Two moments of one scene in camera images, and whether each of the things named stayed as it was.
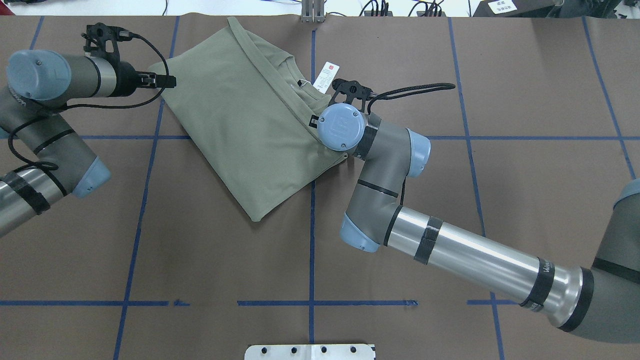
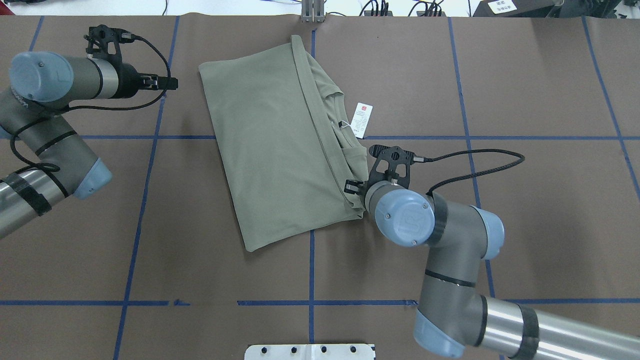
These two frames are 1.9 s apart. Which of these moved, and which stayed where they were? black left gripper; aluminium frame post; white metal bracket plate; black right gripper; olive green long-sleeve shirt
Moved: olive green long-sleeve shirt; black right gripper
Stayed: aluminium frame post; white metal bracket plate; black left gripper
